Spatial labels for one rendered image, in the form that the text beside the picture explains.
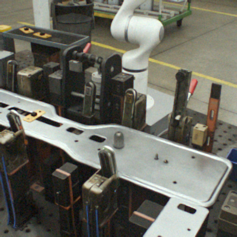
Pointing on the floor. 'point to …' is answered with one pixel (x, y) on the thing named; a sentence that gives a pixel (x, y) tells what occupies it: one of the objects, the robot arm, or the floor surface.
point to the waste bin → (73, 18)
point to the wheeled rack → (171, 14)
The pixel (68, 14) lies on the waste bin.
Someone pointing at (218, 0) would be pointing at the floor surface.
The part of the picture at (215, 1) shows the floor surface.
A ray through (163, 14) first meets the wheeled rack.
